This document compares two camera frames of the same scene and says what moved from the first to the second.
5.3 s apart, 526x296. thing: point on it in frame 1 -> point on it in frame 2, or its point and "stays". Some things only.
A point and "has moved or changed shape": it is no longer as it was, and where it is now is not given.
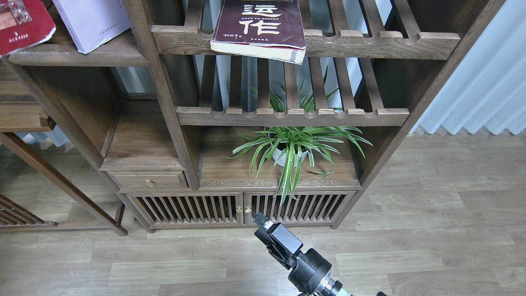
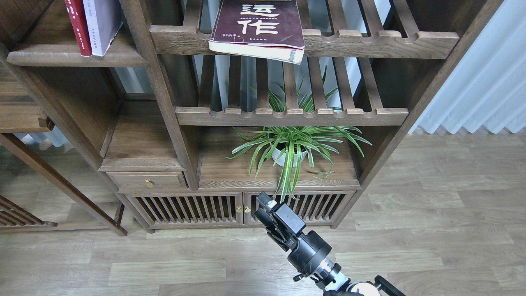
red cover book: x=24 y=23 -> x=77 y=14
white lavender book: x=91 y=22 has moved or changed shape
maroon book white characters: x=271 y=29 stays
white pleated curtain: x=487 y=88 stays
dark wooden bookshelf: x=185 y=115 stays
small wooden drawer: x=148 y=180 stays
